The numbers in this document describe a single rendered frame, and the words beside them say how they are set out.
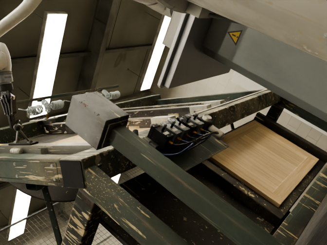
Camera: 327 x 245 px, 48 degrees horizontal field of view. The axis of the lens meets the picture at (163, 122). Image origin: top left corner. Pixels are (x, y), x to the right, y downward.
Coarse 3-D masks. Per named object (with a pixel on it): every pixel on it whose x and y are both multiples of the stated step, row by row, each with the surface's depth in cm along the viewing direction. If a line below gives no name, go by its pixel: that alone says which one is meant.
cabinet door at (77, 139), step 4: (136, 128) 207; (140, 128) 205; (144, 128) 203; (148, 128) 201; (76, 136) 211; (60, 140) 203; (64, 140) 200; (68, 140) 200; (72, 140) 198; (76, 140) 196; (80, 140) 194; (84, 140) 192
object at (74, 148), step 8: (40, 144) 184; (48, 144) 180; (56, 144) 176; (64, 144) 173; (72, 144) 169; (80, 144) 166; (88, 144) 163; (0, 152) 203; (8, 152) 198; (24, 152) 190; (48, 152) 178; (56, 152) 175; (64, 152) 171; (72, 152) 168
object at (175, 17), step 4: (176, 12) 130; (172, 16) 131; (176, 16) 130; (180, 16) 129; (172, 20) 131; (176, 20) 131; (172, 24) 132; (176, 24) 131; (168, 28) 133; (172, 28) 132; (176, 28) 131; (168, 32) 134; (172, 32) 133; (164, 36) 135; (168, 36) 134; (172, 36) 133; (164, 40) 135; (168, 40) 134; (172, 40) 133; (164, 44) 136; (168, 44) 135
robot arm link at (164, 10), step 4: (156, 4) 138; (160, 4) 138; (152, 8) 142; (156, 8) 140; (160, 8) 140; (164, 8) 140; (168, 8) 139; (160, 12) 143; (164, 12) 143; (168, 12) 141; (168, 16) 144
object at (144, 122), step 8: (48, 104) 254; (48, 112) 255; (32, 120) 261; (40, 120) 253; (48, 120) 252; (128, 120) 210; (136, 120) 207; (144, 120) 204; (152, 120) 200; (160, 120) 197; (48, 128) 253; (56, 128) 248; (64, 128) 244; (128, 128) 212
